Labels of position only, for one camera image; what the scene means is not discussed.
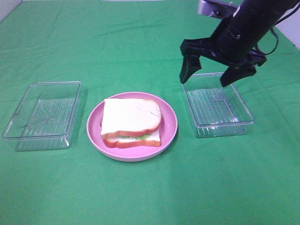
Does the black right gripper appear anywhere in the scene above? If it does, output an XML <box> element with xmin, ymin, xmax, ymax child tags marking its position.
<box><xmin>180</xmin><ymin>21</ymin><xmax>267</xmax><ymax>87</ymax></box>

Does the toast bread slice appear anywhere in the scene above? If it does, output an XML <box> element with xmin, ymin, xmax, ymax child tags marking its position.
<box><xmin>101</xmin><ymin>98</ymin><xmax>162</xmax><ymax>139</ymax></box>
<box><xmin>103</xmin><ymin>130</ymin><xmax>161</xmax><ymax>149</ymax></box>

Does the green lettuce leaf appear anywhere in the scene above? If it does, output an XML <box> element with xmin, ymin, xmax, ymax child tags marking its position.
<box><xmin>118</xmin><ymin>134</ymin><xmax>152</xmax><ymax>140</ymax></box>

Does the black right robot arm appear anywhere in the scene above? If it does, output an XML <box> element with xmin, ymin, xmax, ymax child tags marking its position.
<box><xmin>180</xmin><ymin>0</ymin><xmax>300</xmax><ymax>87</ymax></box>

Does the clear right plastic tray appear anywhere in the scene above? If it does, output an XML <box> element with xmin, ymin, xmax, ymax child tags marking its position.
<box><xmin>182</xmin><ymin>72</ymin><xmax>255</xmax><ymax>138</ymax></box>

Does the clear plastic tray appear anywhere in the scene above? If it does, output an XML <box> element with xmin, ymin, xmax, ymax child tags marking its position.
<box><xmin>2</xmin><ymin>81</ymin><xmax>82</xmax><ymax>151</ymax></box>
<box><xmin>182</xmin><ymin>72</ymin><xmax>255</xmax><ymax>138</ymax></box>

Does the pink round plate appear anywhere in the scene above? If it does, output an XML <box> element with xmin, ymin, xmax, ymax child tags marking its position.
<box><xmin>86</xmin><ymin>92</ymin><xmax>178</xmax><ymax>162</ymax></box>

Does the green tablecloth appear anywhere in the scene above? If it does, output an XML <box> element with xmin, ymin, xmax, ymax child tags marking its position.
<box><xmin>0</xmin><ymin>0</ymin><xmax>300</xmax><ymax>225</ymax></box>

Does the clear left plastic tray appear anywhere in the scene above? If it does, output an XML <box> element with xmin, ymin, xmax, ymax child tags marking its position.
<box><xmin>2</xmin><ymin>81</ymin><xmax>82</xmax><ymax>151</ymax></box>

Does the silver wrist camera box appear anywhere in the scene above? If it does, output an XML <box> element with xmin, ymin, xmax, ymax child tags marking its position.
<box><xmin>198</xmin><ymin>0</ymin><xmax>240</xmax><ymax>19</ymax></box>

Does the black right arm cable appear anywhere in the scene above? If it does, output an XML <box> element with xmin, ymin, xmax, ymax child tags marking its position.
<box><xmin>254</xmin><ymin>0</ymin><xmax>300</xmax><ymax>56</ymax></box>

